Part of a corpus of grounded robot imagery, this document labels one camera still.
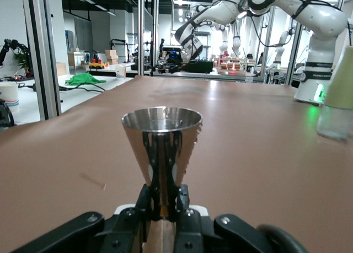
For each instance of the white work table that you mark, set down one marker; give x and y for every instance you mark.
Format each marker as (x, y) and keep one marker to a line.
(82, 97)

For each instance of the aluminium frame post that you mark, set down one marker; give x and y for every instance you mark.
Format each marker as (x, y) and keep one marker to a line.
(155, 29)
(41, 57)
(141, 29)

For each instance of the green cloth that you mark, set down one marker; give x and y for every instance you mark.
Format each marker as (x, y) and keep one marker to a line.
(84, 79)

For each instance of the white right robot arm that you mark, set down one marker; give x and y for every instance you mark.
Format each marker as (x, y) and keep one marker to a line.
(320, 21)

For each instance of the yellow red toy car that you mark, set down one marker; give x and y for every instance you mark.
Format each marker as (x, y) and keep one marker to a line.
(96, 64)

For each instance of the steel jigger measuring cup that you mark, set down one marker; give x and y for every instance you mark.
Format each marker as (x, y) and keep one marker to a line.
(165, 142)

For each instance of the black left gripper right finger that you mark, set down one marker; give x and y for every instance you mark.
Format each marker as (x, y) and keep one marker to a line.
(190, 231)

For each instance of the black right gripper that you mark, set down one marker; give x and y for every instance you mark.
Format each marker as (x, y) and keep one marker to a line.
(169, 58)

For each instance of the wooden shelf with food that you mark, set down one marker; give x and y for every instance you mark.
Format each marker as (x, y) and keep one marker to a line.
(233, 65)

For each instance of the striped white bucket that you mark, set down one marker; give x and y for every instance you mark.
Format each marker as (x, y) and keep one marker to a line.
(9, 97)

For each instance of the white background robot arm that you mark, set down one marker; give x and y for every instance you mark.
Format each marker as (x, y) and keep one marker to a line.
(236, 43)
(224, 40)
(281, 46)

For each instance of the small black robot arm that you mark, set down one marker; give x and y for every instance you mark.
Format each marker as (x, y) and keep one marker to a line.
(11, 46)

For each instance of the aluminium frame rail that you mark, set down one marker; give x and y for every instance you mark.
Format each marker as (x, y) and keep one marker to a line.
(207, 76)

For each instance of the cardboard box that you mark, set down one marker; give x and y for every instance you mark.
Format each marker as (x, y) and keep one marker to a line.
(111, 54)
(61, 68)

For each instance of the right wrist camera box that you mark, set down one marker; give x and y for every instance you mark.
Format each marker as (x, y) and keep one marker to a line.
(172, 48)

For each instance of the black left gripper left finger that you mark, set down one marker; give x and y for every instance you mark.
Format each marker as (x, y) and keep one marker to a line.
(138, 228)

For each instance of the black equipment box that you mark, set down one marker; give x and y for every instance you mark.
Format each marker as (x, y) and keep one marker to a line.
(198, 67)

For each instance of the green potted plant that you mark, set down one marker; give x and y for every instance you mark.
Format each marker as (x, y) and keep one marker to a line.
(23, 58)

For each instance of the striped white paper cup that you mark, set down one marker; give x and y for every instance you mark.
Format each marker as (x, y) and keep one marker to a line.
(120, 71)

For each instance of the green frosted bottle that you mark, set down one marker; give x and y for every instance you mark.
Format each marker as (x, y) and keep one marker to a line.
(337, 93)

